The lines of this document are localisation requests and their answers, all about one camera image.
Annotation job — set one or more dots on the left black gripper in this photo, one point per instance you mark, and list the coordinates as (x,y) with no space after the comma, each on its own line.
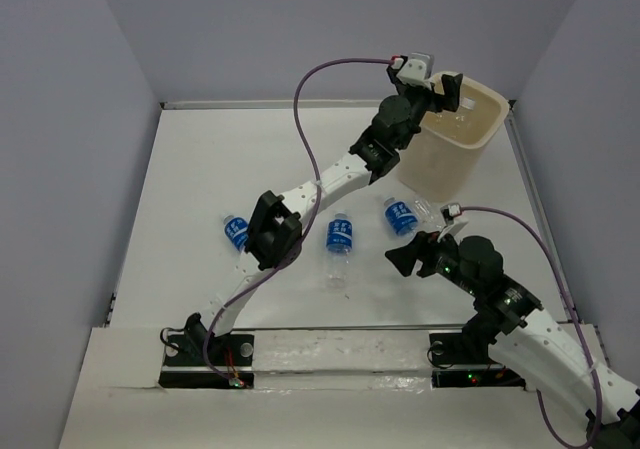
(448,100)

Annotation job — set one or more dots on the right blue label bottle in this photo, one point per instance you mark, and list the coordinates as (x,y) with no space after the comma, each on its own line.
(400,217)

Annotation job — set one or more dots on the small blue label bottle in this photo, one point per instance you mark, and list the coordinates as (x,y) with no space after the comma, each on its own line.
(441,121)

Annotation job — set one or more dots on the leftmost blue label bottle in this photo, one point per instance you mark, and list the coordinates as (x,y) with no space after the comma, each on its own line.
(236,231)

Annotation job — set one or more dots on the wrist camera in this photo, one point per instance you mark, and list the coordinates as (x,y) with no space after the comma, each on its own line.
(454,218)
(417,70)

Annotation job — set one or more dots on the clear unlabeled bottle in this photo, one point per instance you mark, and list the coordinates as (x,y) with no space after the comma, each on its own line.
(465,114)
(429,217)

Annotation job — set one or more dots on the center blue label bottle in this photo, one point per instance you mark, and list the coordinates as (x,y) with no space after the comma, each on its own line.
(338,247)

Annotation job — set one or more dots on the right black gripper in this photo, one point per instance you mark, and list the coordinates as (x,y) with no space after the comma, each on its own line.
(421,247)

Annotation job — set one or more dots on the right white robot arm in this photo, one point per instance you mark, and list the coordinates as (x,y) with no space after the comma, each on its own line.
(511,327)

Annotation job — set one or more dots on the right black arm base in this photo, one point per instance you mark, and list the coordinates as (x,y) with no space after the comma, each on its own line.
(459,363)

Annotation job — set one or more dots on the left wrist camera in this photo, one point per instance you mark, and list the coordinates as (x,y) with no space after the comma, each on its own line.
(417,70)

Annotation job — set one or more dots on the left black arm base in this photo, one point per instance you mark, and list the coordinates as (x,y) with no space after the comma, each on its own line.
(230,365)

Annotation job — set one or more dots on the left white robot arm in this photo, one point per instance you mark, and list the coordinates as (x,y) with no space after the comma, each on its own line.
(280,223)

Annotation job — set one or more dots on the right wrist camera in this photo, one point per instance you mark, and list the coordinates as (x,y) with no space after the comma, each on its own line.
(454,218)

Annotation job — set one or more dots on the beige plastic bin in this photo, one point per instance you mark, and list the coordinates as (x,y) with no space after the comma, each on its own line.
(437,164)

